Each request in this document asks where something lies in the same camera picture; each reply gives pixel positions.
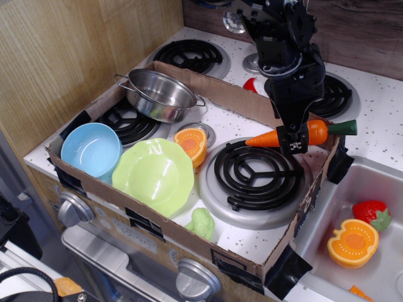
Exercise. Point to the orange half on stove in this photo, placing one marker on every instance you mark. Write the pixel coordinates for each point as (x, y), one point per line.
(194, 142)

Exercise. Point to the silver oven knob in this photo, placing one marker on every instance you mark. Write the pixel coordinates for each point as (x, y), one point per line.
(73, 210)
(195, 282)

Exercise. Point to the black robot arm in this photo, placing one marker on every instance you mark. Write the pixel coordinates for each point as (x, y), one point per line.
(281, 32)

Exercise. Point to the silver metal pot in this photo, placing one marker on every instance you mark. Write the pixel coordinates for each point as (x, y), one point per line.
(158, 96)

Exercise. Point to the black burner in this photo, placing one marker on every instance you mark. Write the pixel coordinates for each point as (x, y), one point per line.
(199, 56)
(131, 126)
(340, 102)
(254, 188)

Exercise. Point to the orange toy piece in sink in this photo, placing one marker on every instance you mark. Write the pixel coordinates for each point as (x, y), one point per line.
(357, 291)

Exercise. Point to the front left black burner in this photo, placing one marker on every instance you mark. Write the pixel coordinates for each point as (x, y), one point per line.
(131, 126)

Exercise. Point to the left silver oven knob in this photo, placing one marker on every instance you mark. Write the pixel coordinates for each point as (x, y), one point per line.
(73, 210)

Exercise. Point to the orange half in sink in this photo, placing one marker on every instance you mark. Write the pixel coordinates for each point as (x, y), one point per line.
(354, 244)

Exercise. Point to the silver slotted ladle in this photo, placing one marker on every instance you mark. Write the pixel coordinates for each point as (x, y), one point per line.
(232, 22)

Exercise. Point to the light green plastic plate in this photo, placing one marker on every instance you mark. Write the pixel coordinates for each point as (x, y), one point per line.
(156, 172)

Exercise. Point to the back right black burner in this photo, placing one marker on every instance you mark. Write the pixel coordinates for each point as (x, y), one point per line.
(340, 102)

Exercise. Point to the silver metal sink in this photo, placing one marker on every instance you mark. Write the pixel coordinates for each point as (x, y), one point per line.
(381, 277)

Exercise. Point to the front right black burner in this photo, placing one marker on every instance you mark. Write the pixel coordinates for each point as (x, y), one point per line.
(254, 188)

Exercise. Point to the red white toy mushroom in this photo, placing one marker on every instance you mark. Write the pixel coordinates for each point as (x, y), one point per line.
(254, 85)

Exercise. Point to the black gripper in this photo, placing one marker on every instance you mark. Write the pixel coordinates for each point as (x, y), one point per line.
(292, 90)

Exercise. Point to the orange toy carrot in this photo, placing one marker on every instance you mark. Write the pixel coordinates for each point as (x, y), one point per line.
(318, 133)

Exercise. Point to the back left black burner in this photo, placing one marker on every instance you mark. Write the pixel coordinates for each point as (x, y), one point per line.
(199, 56)

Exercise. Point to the silver stovetop knob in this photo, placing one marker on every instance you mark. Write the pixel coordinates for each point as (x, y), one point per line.
(250, 64)

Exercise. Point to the right silver oven knob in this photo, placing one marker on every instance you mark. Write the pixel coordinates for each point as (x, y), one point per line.
(195, 282)

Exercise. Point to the silver oven door handle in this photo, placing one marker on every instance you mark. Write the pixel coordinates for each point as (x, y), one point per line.
(120, 272)

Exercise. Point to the green toy broccoli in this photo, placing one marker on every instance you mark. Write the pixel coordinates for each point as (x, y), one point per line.
(201, 223)

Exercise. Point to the light blue plastic bowl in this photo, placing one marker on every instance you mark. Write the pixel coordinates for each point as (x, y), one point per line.
(93, 148)

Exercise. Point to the red toy strawberry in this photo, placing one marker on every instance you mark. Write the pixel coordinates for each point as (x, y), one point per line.
(373, 212)

